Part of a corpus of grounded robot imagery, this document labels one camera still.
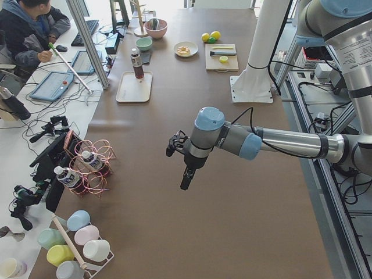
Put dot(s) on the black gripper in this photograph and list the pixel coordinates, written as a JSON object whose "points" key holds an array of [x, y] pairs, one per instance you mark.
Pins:
{"points": [[194, 161]]}

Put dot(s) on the twisted glazed donut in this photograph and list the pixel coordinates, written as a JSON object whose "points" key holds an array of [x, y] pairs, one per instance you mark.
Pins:
{"points": [[183, 51]]}

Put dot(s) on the white round plate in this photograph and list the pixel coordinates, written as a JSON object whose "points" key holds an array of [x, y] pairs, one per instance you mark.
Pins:
{"points": [[193, 48]]}

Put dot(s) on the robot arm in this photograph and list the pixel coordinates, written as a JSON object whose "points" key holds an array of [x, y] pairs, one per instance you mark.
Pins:
{"points": [[343, 25]]}

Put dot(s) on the cream serving tray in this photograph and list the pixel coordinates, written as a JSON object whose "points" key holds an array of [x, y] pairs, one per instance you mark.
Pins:
{"points": [[134, 90]]}

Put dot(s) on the bottle in rack upper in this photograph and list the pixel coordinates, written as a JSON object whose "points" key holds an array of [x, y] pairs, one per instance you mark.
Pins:
{"points": [[92, 160]]}

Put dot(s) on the bottle in rack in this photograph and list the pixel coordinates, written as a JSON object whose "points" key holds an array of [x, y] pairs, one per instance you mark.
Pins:
{"points": [[68, 177], [92, 160]]}

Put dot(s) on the wooden cutting board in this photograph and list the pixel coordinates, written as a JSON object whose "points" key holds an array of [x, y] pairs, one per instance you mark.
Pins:
{"points": [[212, 62]]}

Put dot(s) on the pink cup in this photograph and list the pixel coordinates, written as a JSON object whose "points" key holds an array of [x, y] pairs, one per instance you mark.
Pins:
{"points": [[85, 234]]}

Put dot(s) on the white cup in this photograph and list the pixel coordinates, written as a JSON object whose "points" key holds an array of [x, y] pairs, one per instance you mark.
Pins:
{"points": [[96, 250]]}

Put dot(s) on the halved lemon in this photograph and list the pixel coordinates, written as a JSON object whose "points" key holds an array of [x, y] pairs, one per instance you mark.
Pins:
{"points": [[223, 59]]}

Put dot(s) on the bottle in rack lower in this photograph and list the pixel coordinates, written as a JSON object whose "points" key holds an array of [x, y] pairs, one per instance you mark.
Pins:
{"points": [[68, 177]]}

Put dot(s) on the blue cup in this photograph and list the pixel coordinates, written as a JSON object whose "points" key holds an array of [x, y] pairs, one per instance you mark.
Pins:
{"points": [[78, 220]]}

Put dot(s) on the steel cylinder grater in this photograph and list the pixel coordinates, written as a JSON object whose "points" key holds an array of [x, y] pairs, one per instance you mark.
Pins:
{"points": [[222, 53]]}

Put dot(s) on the grey folded cloth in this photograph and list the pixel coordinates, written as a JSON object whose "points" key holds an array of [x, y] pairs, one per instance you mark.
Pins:
{"points": [[146, 57]]}

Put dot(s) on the yellow plastic knife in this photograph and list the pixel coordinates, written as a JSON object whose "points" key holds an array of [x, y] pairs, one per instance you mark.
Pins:
{"points": [[222, 47]]}

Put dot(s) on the dark tea bottle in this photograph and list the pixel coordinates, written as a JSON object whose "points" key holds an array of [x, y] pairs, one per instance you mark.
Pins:
{"points": [[137, 63]]}

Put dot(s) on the green lime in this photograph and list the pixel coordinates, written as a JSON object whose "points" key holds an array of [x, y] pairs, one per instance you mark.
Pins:
{"points": [[211, 40]]}

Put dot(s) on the yellow lemon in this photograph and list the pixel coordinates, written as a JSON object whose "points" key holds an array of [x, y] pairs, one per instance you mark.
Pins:
{"points": [[215, 34], [205, 37]]}

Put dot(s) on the mint green bowl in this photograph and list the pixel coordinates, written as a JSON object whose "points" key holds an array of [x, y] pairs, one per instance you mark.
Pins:
{"points": [[144, 44]]}

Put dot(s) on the wooden mug tree stand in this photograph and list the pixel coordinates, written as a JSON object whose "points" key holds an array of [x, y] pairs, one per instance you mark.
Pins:
{"points": [[140, 30]]}

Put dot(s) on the pink bowl with ice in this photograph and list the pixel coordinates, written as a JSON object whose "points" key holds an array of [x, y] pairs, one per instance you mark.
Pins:
{"points": [[156, 28]]}

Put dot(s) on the blue teach pendant far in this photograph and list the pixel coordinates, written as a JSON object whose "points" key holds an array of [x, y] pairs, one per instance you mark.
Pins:
{"points": [[81, 64]]}

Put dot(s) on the blue teach pendant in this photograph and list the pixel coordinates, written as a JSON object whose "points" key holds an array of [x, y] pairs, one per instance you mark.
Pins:
{"points": [[81, 64], [53, 86]]}

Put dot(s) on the yellow cup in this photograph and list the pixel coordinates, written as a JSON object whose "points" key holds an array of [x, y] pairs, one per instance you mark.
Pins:
{"points": [[59, 254]]}

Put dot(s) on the grey cup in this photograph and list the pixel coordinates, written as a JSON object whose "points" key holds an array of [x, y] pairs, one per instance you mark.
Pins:
{"points": [[69, 270]]}

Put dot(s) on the green cup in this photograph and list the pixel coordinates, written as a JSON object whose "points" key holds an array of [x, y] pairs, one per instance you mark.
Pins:
{"points": [[50, 237]]}

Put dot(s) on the blue teach pendant near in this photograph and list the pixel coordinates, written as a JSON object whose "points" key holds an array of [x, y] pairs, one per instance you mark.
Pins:
{"points": [[53, 86]]}

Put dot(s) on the black thermos bottle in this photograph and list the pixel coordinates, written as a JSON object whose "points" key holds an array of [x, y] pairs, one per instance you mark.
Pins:
{"points": [[16, 107]]}

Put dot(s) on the seated person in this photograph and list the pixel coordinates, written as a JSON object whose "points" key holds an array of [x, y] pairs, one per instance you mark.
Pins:
{"points": [[29, 27]]}

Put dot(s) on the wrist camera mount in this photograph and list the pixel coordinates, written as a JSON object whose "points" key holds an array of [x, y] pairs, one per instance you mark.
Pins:
{"points": [[176, 143]]}

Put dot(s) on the copper wire bottle rack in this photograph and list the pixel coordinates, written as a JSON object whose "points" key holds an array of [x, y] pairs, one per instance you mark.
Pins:
{"points": [[94, 182]]}

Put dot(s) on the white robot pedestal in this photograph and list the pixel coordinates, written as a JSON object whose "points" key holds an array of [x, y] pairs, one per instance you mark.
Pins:
{"points": [[253, 85]]}

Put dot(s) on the aluminium frame post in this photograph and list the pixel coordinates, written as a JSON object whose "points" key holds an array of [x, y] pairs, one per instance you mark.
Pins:
{"points": [[79, 20]]}

